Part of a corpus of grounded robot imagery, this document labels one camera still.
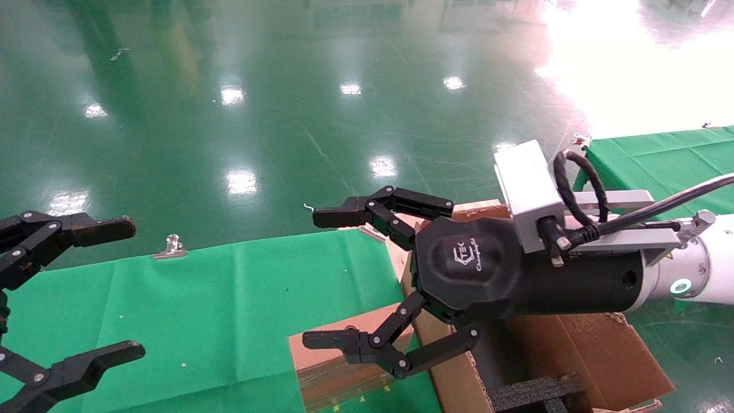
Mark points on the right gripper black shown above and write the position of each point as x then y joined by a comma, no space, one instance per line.
476,275

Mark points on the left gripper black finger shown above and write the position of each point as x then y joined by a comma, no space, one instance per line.
86,367
103,229

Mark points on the small brown cardboard box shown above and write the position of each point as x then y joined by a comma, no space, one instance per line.
332,384

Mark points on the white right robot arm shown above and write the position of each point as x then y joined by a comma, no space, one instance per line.
717,269

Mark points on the large open cardboard carton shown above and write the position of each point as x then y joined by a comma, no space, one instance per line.
602,355

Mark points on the large green tablecloth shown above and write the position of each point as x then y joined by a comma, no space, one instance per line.
229,315

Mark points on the black foam insert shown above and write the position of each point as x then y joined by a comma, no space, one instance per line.
533,393

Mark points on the green tablecloth with hanging corner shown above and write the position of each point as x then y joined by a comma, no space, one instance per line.
659,160

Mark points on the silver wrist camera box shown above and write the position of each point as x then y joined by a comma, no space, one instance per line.
527,183

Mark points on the silver camera mounting bracket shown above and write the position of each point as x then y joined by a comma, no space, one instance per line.
631,241

